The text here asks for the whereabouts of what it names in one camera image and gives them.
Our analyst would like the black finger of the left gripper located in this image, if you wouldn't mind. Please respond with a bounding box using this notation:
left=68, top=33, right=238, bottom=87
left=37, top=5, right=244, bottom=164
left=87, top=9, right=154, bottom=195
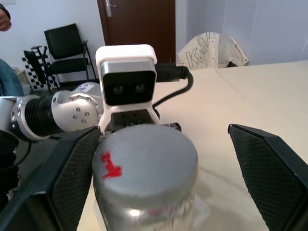
left=166, top=122, right=182, bottom=133

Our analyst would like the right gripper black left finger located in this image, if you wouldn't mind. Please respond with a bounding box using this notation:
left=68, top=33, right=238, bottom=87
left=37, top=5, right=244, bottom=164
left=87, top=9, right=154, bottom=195
left=0, top=126, right=101, bottom=231

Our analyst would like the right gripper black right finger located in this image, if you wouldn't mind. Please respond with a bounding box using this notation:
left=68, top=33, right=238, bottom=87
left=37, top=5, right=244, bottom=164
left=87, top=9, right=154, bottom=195
left=228, top=124, right=308, bottom=231

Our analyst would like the silver can with red mark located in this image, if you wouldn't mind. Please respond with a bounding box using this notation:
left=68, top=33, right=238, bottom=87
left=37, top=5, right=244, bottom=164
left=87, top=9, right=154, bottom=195
left=91, top=126, right=199, bottom=211

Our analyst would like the bystander bare hand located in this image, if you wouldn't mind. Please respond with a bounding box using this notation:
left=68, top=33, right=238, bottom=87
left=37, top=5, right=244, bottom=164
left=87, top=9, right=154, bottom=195
left=0, top=11, right=13, bottom=32

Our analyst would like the white plastic bag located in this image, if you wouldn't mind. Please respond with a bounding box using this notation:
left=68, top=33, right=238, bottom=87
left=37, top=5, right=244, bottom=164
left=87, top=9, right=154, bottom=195
left=177, top=31, right=220, bottom=71

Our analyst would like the dark brown wooden door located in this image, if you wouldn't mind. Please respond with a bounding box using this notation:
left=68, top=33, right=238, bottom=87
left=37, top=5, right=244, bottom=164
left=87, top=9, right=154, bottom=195
left=97, top=0, right=177, bottom=71

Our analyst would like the black office chair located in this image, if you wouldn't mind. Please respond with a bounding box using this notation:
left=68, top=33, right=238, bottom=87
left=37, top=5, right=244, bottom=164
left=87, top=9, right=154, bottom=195
left=43, top=23, right=97, bottom=84

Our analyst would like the crumpled white plastic cover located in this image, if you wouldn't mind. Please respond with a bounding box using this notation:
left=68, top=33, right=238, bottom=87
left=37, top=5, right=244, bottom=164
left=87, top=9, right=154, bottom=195
left=217, top=33, right=251, bottom=69

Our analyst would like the black white checkerboard panel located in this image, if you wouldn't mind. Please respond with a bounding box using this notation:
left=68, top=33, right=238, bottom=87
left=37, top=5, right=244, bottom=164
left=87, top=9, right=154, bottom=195
left=21, top=49, right=61, bottom=92

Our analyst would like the bystander blue jeans leg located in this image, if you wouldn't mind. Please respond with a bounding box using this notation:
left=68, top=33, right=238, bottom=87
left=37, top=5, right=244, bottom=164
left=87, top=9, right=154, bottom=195
left=0, top=57, right=24, bottom=97

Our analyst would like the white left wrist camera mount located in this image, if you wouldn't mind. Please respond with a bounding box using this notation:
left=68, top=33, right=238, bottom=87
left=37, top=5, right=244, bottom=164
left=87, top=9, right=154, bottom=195
left=95, top=44, right=161, bottom=136

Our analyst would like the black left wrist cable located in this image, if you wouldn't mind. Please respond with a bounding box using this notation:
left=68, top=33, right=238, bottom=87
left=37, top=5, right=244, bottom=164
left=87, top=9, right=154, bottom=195
left=152, top=62, right=195, bottom=114

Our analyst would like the silver door handle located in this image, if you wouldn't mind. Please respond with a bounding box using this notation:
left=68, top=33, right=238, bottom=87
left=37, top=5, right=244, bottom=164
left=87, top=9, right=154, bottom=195
left=104, top=0, right=118, bottom=17

